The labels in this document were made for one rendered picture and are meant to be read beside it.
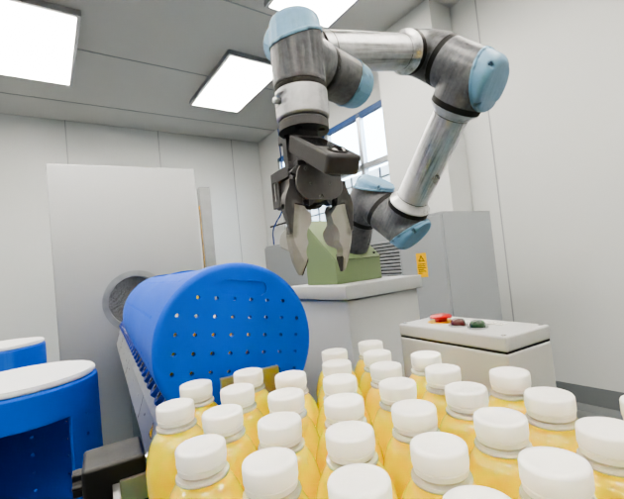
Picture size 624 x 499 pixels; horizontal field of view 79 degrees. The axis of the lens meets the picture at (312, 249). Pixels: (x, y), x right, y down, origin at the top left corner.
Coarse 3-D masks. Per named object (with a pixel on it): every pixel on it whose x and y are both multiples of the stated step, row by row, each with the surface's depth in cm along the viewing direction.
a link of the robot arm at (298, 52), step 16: (272, 16) 52; (288, 16) 51; (304, 16) 51; (272, 32) 52; (288, 32) 50; (304, 32) 51; (320, 32) 53; (272, 48) 52; (288, 48) 51; (304, 48) 51; (320, 48) 52; (272, 64) 53; (288, 64) 50; (304, 64) 50; (320, 64) 52; (336, 64) 55; (272, 80) 54; (288, 80) 50; (304, 80) 50; (320, 80) 52
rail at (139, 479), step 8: (144, 472) 47; (120, 480) 46; (128, 480) 46; (136, 480) 47; (144, 480) 47; (128, 488) 46; (136, 488) 47; (144, 488) 47; (128, 496) 46; (136, 496) 46; (144, 496) 47
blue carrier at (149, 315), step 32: (160, 288) 79; (192, 288) 63; (224, 288) 66; (256, 288) 69; (288, 288) 72; (128, 320) 109; (160, 320) 61; (192, 320) 63; (224, 320) 65; (256, 320) 68; (288, 320) 71; (160, 352) 60; (224, 352) 65; (256, 352) 68; (288, 352) 71; (160, 384) 60
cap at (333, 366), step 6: (330, 360) 52; (336, 360) 52; (342, 360) 51; (348, 360) 51; (324, 366) 50; (330, 366) 49; (336, 366) 49; (342, 366) 49; (348, 366) 49; (324, 372) 50; (330, 372) 49; (336, 372) 49; (342, 372) 49; (348, 372) 49
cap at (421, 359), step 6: (414, 354) 51; (420, 354) 50; (426, 354) 50; (432, 354) 50; (438, 354) 49; (414, 360) 50; (420, 360) 49; (426, 360) 49; (432, 360) 49; (438, 360) 49; (414, 366) 50; (420, 366) 49; (426, 366) 49
